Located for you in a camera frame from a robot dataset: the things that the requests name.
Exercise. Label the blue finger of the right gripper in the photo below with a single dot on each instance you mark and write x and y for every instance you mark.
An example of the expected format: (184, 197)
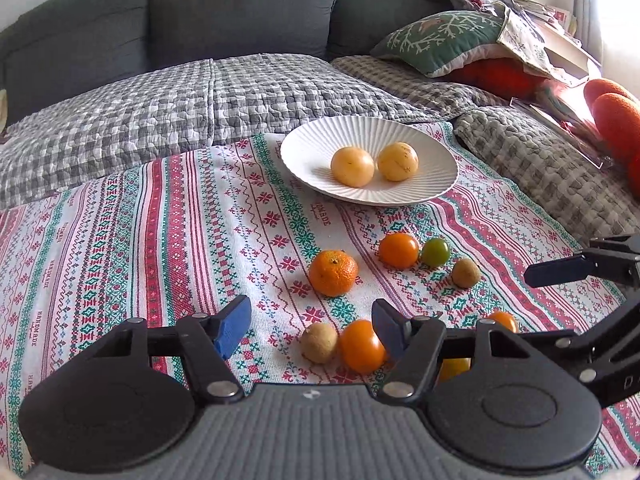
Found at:
(559, 271)

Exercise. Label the orange tomato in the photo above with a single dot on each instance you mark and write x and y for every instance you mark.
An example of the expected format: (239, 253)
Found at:
(360, 348)
(505, 319)
(399, 250)

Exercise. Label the large yellow passion fruit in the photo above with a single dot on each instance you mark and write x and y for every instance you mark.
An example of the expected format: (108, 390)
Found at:
(352, 166)

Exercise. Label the grey checked quilt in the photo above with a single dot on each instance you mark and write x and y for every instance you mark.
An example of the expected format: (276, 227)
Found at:
(180, 109)

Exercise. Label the brown grey checked blanket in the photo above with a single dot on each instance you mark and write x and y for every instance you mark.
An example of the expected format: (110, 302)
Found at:
(586, 201)

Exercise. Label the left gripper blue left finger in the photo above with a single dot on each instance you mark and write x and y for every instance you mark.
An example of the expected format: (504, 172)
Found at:
(230, 325)

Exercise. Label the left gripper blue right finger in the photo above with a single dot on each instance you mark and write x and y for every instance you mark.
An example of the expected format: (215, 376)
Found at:
(393, 329)

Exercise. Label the red cushion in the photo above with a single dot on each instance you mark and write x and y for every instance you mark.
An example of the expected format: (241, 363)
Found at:
(503, 77)

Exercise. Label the floral paper bag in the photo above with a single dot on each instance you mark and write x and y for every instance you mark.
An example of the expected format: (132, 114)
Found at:
(507, 32)

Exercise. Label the clear plastic sleeve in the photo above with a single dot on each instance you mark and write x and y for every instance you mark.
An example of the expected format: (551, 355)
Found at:
(582, 136)

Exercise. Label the orange knobbly plush toy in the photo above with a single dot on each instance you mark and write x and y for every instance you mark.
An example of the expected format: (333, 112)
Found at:
(615, 112)

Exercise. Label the mandarin orange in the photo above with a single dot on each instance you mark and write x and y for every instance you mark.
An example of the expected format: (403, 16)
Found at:
(333, 273)

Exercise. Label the dark grey sofa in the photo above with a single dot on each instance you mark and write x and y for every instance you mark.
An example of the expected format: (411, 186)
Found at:
(63, 48)

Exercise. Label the green snowflake pillow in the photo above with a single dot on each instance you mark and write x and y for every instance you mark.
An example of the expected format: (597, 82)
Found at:
(441, 43)

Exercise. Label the yellow green tomato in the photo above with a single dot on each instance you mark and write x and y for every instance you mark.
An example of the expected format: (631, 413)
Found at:
(451, 368)

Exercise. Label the patterned red green tablecloth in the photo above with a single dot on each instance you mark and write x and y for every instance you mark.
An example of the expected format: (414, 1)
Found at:
(188, 233)

